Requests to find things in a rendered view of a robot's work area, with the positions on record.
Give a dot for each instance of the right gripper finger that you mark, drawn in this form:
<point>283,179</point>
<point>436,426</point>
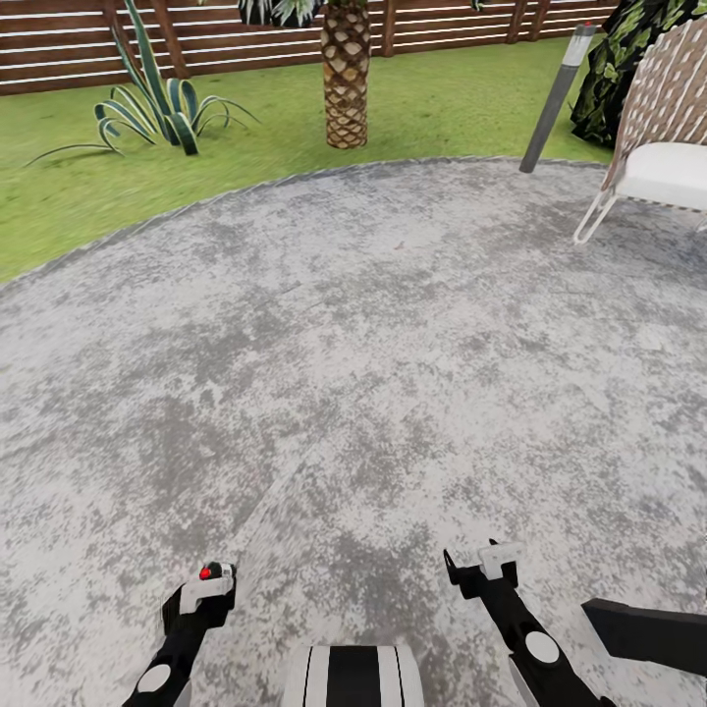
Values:
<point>452,569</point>

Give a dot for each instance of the charcoal grill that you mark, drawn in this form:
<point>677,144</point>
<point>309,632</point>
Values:
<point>676,640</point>

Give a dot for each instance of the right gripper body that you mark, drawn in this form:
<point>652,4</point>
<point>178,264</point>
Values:
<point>475,584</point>

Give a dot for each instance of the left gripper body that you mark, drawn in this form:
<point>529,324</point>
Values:
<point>210,613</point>

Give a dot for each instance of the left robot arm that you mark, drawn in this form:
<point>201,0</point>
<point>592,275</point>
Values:
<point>189,613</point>

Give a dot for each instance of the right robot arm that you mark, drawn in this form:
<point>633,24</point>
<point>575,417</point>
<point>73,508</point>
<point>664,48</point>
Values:
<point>540,668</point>

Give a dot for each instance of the robot trunk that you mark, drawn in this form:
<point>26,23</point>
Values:
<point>353,676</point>

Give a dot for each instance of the pesticide atomizer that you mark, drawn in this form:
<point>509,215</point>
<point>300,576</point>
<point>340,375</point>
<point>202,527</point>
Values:
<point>215,570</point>

